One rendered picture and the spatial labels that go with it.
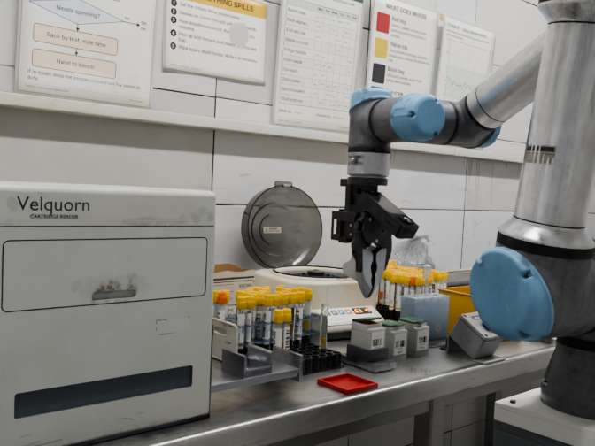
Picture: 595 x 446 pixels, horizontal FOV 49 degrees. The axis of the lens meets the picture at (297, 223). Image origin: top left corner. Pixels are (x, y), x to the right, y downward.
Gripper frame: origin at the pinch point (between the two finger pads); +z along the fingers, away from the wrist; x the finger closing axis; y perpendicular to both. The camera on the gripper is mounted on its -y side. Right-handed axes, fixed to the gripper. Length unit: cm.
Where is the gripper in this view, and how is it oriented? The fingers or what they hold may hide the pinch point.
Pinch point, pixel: (370, 291)
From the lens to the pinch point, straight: 117.7
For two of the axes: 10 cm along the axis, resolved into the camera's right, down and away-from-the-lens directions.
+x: -7.6, 0.0, -6.5
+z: -0.5, 10.0, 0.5
